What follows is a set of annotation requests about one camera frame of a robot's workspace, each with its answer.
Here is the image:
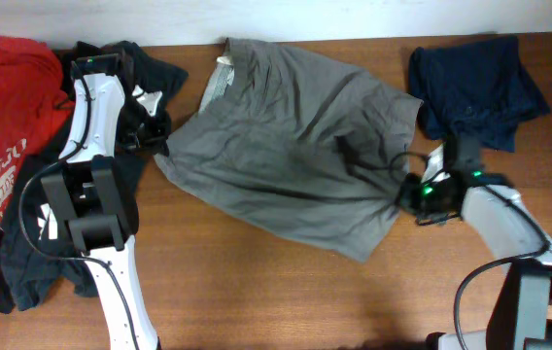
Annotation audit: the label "navy blue folded garment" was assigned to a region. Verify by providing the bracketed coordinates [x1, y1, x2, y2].
[407, 36, 551, 153]

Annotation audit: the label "black printed t-shirt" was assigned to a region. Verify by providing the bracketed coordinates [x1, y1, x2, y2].
[0, 41, 189, 314]

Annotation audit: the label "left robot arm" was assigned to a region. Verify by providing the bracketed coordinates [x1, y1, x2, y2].
[40, 52, 170, 349]

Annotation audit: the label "grey shorts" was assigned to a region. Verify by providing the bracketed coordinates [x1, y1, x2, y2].
[155, 38, 422, 262]

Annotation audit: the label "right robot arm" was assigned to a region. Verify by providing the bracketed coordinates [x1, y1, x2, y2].
[396, 135, 552, 350]

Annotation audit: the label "red t-shirt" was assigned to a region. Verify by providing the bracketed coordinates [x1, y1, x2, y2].
[0, 36, 70, 222]

